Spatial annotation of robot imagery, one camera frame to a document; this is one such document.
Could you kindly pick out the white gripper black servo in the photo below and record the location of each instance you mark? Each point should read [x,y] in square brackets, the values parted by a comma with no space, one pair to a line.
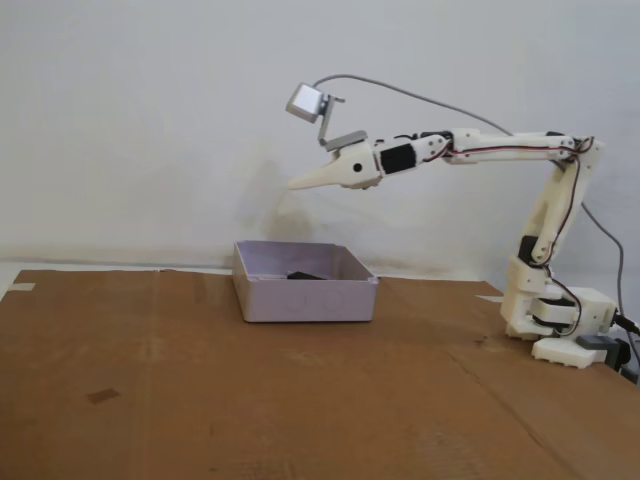
[350,169]

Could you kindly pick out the black rectangular block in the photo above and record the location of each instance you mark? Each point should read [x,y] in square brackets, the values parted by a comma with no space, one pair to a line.
[302,275]

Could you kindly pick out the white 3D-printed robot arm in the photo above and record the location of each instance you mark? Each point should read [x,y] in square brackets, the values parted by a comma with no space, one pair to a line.
[500,150]

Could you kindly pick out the pale plastic open box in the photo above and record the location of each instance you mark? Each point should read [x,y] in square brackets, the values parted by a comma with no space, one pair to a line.
[305,305]

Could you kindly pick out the brown cardboard sheet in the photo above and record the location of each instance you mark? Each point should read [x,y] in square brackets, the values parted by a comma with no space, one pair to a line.
[200,400]

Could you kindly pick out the dark brown tape patch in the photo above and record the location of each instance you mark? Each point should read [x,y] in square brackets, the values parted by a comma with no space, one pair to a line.
[102,395]

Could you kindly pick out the white tape strip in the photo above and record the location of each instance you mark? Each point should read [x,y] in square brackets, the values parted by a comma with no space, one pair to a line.
[22,287]

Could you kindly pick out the grey table clamp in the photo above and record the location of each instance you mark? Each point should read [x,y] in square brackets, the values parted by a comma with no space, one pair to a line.
[592,342]

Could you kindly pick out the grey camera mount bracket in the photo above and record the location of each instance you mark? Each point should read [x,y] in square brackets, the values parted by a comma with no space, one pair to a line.
[345,140]

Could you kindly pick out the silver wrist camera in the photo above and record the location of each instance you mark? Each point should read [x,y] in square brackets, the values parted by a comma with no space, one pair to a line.
[305,102]

